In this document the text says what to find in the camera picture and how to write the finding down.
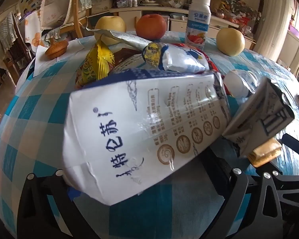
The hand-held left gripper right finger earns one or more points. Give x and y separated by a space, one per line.
214 164

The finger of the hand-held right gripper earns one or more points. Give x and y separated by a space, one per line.
297 145

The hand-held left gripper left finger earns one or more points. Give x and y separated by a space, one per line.
62 187

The crushed white milk carton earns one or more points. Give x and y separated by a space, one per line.
259 119

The large white milk carton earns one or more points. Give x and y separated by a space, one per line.
139 134

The red snack packet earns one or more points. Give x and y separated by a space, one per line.
213 66

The silver foil bag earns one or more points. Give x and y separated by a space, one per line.
124 38

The tan snack packet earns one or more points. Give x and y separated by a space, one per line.
264 151

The blue checkered tablecloth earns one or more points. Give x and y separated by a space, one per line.
39 119

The small white plastic cup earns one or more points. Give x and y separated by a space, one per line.
235 82

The blue and white wrapper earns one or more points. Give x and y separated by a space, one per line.
179 59

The right yellow apple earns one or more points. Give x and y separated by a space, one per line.
230 42

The yellow apple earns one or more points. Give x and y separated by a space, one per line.
109 27
230 42

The white paper napkin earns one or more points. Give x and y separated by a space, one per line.
47 64

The yellow snack wrapper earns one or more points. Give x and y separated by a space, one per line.
97 64

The brown muffin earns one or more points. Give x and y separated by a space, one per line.
56 49

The brown snack packet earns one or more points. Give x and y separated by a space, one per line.
124 56

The white yogurt bottle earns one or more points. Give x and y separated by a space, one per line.
198 22

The red apple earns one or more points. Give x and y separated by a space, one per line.
150 26

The left yellow apple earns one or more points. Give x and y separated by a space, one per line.
109 27

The wooden chair with cushion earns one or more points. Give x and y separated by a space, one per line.
77 17

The cream TV cabinet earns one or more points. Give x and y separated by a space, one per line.
129 12

